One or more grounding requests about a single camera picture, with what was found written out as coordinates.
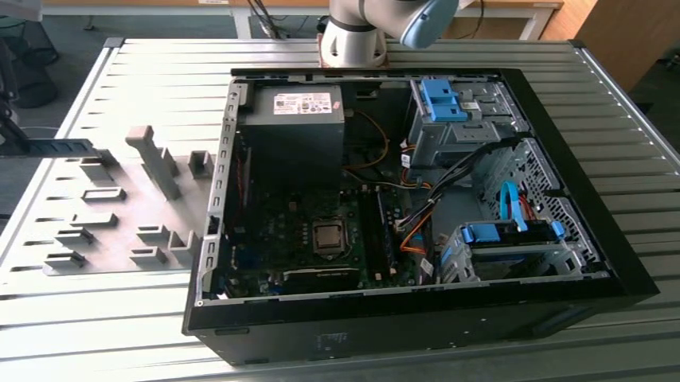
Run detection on grey parts rack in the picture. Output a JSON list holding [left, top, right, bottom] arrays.
[[42, 125, 225, 278]]

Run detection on grey power supply unit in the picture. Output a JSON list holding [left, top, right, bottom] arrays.
[[238, 84, 346, 200]]

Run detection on green motherboard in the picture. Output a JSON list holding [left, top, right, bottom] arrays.
[[222, 185, 427, 298]]

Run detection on silver CPU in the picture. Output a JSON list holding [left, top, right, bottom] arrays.
[[314, 224, 345, 250]]

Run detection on metal CPU socket cover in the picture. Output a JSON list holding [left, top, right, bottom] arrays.
[[309, 216, 352, 255]]

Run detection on black graphics card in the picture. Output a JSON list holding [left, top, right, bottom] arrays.
[[281, 265, 364, 294]]

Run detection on black PC case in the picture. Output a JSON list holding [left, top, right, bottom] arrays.
[[179, 67, 660, 365]]

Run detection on metal drive cage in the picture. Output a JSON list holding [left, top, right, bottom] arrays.
[[408, 78, 532, 170]]

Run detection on metal disk bay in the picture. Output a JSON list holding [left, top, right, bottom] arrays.
[[439, 222, 606, 284]]

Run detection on blue disk carrier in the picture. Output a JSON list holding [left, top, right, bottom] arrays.
[[460, 220, 566, 244]]

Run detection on brown wooden cabinet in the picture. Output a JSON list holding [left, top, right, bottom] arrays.
[[541, 0, 680, 92]]

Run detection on black wire mesh bin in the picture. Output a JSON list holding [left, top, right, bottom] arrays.
[[0, 15, 61, 109]]

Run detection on yellow black wire bundle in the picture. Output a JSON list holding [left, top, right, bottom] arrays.
[[342, 111, 395, 188]]

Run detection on orange SATA wire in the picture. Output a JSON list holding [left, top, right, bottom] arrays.
[[397, 226, 427, 255]]

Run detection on blue plastic drive bracket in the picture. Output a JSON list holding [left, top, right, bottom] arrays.
[[419, 79, 471, 123]]

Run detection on black cable bundle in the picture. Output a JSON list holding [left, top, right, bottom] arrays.
[[396, 138, 520, 234]]

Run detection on blue SATA wire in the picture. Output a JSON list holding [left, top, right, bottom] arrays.
[[499, 181, 532, 234]]

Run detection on white frame desk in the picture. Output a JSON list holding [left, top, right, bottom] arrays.
[[228, 0, 564, 41]]

